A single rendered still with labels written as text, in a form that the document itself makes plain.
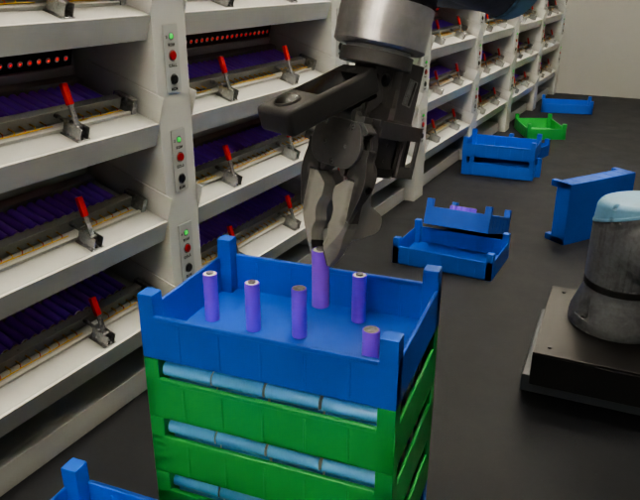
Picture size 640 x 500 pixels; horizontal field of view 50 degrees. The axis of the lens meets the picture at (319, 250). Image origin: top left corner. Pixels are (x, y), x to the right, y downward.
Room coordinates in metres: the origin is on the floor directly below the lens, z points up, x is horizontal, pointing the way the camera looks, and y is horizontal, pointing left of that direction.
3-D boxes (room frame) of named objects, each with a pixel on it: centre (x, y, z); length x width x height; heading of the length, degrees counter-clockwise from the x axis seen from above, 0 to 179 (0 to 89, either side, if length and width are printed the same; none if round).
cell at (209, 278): (0.78, 0.13, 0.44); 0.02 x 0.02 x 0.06
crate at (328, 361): (0.73, 0.03, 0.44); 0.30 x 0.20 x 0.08; 69
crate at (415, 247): (1.94, -0.40, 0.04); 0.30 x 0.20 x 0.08; 62
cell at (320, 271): (0.65, 0.00, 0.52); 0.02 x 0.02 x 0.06
